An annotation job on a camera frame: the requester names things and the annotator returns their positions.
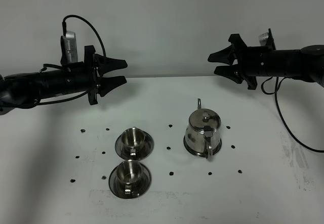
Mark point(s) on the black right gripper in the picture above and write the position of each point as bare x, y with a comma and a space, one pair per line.
244, 55

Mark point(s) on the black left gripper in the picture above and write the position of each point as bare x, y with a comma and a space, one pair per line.
98, 65

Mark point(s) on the stainless steel teapot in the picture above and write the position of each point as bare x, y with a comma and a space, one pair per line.
203, 131

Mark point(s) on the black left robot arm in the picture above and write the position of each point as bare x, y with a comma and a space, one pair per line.
27, 90

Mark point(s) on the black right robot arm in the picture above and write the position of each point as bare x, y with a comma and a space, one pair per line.
305, 64

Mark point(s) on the far stainless steel teacup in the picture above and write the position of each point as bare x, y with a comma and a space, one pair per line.
132, 141

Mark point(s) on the stainless steel teacup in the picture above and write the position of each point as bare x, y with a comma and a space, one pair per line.
129, 174
132, 141

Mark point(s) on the far stainless steel saucer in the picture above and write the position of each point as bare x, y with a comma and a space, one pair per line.
147, 149

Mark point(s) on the stainless steel saucer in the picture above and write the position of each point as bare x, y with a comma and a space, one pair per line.
147, 149
143, 186

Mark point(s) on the steel saucer under teapot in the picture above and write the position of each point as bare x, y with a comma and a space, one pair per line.
201, 155

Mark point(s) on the near stainless steel teacup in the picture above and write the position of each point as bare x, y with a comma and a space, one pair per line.
129, 174

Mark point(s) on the near stainless steel saucer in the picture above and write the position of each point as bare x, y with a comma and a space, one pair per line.
143, 186

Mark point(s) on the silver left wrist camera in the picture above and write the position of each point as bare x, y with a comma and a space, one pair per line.
68, 48

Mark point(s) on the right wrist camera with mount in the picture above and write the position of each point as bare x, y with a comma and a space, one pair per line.
267, 40

